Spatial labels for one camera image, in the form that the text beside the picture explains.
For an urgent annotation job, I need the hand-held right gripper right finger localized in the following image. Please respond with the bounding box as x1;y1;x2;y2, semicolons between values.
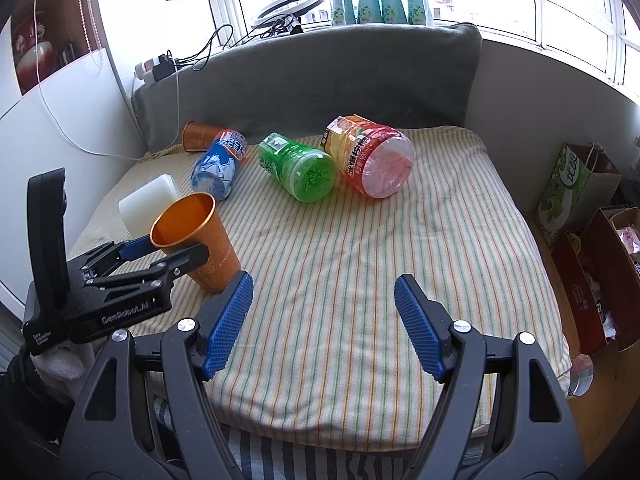
394;274;586;480

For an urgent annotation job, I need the green plastic bottle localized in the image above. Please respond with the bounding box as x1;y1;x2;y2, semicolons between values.
257;132;337;204

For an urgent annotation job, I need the striped blanket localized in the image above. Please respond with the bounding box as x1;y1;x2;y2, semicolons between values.
67;127;571;448

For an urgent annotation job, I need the grey cushion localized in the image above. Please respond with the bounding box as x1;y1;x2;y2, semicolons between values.
131;23;483;153

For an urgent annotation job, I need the green printed paper bag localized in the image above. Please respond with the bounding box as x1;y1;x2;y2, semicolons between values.
537;142;622;247

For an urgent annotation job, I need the black cable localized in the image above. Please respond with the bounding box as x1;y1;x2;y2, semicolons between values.
170;14;303;70

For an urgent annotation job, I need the red orange label plastic bottle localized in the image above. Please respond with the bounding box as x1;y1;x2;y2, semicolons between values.
321;114;416;199

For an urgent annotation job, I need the orange metal cup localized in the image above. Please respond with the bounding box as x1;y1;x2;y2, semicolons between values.
150;193;242;295
181;121;236;153

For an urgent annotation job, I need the black power adapter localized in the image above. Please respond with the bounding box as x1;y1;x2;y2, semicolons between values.
152;54;177;82

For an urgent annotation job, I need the red white jar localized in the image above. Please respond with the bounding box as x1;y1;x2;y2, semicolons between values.
12;20;57;82

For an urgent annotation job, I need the white plastic block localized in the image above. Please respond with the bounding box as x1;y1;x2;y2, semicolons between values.
118;173;182;236

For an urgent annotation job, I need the person's left forearm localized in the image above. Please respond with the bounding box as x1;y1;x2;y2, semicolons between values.
0;344;97;443

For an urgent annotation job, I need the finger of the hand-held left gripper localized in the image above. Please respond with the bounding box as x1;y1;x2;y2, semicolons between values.
67;236;157;278
86;243;210;291

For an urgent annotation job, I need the grey striped bed sheet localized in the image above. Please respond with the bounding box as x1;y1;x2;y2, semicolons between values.
150;394;501;480

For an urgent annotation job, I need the brown cardboard box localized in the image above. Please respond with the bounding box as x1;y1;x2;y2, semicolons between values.
582;205;640;352

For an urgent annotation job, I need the ring light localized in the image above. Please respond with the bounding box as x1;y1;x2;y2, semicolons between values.
248;0;335;28

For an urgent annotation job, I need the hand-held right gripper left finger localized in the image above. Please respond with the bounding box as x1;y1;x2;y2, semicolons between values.
62;270;256;480

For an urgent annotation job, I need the red cardboard box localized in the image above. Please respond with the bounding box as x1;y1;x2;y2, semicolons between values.
551;229;622;356

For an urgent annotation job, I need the blue label plastic bottle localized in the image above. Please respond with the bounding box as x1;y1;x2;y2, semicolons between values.
191;129;249;202

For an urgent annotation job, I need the wooden wall shelf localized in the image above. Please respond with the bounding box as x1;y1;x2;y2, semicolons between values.
9;0;104;97

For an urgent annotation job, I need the white cable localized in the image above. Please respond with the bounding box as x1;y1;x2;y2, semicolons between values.
31;0;147;159

